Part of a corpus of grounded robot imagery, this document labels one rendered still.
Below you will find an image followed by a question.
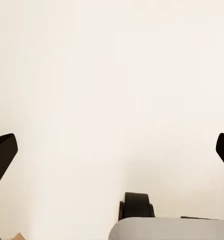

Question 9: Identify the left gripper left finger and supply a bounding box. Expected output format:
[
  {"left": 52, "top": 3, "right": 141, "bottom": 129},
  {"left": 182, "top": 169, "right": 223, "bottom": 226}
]
[{"left": 0, "top": 133, "right": 18, "bottom": 180}]

